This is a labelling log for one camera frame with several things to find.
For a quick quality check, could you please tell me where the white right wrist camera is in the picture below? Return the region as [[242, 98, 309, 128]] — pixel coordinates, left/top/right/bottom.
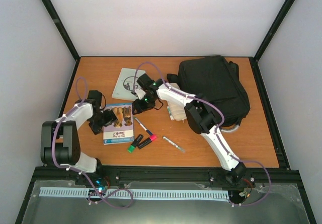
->
[[134, 88, 145, 99]]

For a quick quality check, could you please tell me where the pink black highlighter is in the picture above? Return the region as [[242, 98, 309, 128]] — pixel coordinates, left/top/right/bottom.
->
[[137, 134, 157, 150]]

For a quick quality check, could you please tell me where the black student bag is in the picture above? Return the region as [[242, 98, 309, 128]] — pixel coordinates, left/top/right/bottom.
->
[[167, 55, 250, 127]]

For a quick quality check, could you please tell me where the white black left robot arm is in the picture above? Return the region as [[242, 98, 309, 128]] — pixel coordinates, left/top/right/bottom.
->
[[40, 90, 117, 185]]

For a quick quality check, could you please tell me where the grey Great Gatsby book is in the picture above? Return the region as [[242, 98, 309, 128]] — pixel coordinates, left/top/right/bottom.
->
[[112, 68, 145, 101]]

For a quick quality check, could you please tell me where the beige ribbed pencil case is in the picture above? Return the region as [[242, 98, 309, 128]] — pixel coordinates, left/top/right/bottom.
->
[[167, 83, 188, 121]]

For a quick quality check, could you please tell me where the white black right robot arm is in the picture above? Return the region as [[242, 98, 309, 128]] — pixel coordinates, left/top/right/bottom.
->
[[132, 74, 247, 186]]

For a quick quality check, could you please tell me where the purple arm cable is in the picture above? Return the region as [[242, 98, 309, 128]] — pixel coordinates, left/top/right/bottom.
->
[[133, 61, 272, 207], [51, 77, 134, 209]]

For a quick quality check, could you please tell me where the black aluminium frame rail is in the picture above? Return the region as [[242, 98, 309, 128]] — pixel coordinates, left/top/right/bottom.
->
[[31, 166, 303, 189]]

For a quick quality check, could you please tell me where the blue capped white marker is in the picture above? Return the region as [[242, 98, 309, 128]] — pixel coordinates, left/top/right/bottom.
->
[[134, 117, 153, 136]]

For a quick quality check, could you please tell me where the silver pen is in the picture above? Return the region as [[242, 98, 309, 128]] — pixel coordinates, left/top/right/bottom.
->
[[163, 136, 185, 153]]

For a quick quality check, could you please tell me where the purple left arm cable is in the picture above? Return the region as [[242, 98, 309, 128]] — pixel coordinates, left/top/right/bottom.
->
[[51, 77, 134, 209]]

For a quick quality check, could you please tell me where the purple dog picture book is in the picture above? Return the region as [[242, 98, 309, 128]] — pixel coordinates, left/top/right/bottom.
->
[[103, 103, 134, 145]]

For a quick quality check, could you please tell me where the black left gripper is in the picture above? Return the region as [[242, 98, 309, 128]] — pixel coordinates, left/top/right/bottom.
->
[[89, 110, 118, 135]]

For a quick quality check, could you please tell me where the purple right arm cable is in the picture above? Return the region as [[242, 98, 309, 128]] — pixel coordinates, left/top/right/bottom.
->
[[133, 61, 272, 207]]

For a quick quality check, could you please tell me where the light blue cable duct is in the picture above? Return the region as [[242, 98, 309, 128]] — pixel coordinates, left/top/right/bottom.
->
[[39, 187, 229, 201]]

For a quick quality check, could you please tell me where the green white glue stick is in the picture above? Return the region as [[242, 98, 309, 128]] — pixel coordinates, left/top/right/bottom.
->
[[167, 106, 174, 121]]

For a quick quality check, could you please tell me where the green black highlighter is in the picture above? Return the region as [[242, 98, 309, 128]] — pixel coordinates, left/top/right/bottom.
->
[[127, 134, 143, 153]]

